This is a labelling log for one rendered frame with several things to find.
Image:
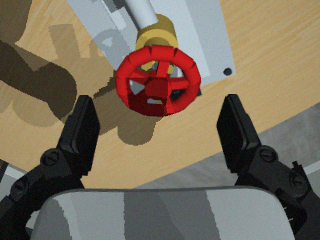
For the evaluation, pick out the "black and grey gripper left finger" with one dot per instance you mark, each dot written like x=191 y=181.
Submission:
x=60 y=168

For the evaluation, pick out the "light grey mounting plate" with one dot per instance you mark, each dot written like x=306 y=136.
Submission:
x=208 y=21

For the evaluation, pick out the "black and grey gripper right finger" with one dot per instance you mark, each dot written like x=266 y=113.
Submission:
x=244 y=152

